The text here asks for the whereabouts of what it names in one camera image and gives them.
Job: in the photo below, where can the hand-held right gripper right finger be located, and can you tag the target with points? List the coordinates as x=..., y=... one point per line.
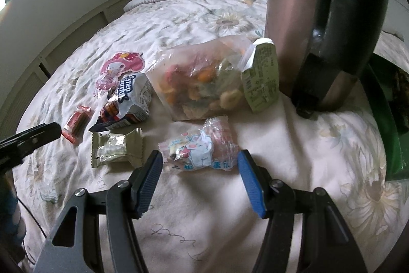
x=250, y=183

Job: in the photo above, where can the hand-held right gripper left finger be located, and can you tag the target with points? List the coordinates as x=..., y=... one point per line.
x=150, y=178

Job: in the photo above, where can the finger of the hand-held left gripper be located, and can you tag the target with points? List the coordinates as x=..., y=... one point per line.
x=33, y=137

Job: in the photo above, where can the white rabbit candy packet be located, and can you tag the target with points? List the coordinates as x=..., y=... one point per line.
x=198, y=148

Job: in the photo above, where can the silver blue snack packet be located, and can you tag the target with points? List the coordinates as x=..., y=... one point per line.
x=129, y=100

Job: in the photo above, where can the pink cartoon snack packet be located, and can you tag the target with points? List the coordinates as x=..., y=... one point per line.
x=118, y=66

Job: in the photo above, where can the green box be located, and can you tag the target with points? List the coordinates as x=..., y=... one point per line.
x=391, y=132

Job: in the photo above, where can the clear bag of mixed snacks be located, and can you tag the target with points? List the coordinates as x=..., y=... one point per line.
x=198, y=81

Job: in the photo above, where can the small red candy packet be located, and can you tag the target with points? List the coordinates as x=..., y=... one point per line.
x=76, y=124

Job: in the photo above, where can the pale green wafer packet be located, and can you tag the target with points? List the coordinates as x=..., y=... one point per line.
x=115, y=148

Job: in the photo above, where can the green labelled jelly cup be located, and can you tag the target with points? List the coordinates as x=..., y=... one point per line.
x=260, y=78

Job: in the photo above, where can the beige radiator cover cabinet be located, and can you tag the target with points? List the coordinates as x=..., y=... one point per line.
x=73, y=26

